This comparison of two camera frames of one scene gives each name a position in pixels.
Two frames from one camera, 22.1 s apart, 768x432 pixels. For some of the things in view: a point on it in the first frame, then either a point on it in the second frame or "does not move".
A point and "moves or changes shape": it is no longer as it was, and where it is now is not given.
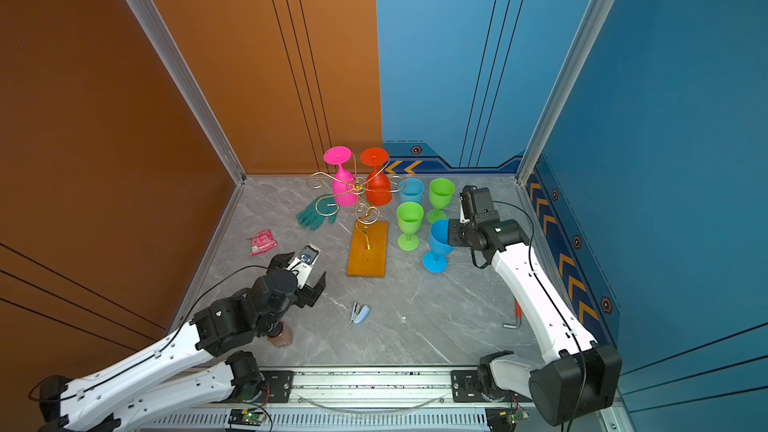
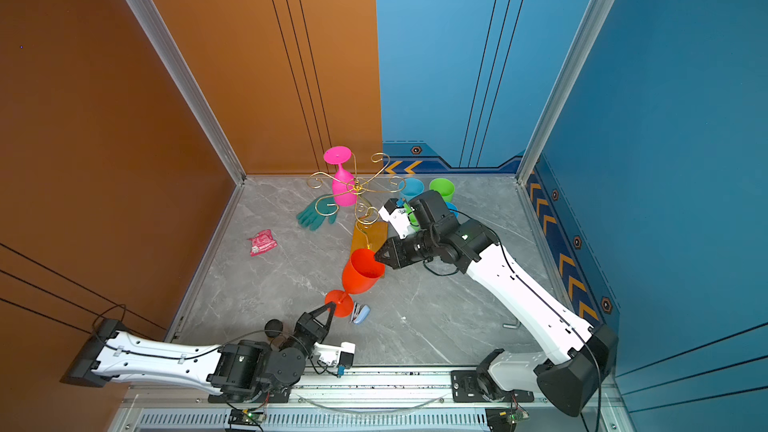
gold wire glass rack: (377, 212) does not move
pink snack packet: (262, 242) does not move
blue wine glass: (436, 260) moves or changes shape
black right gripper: (453, 233) → (397, 258)
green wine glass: (441, 193) does not move
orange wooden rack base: (367, 254) does not move
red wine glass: (378, 184) → (361, 274)
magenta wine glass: (343, 183) does not move
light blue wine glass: (410, 190) does not move
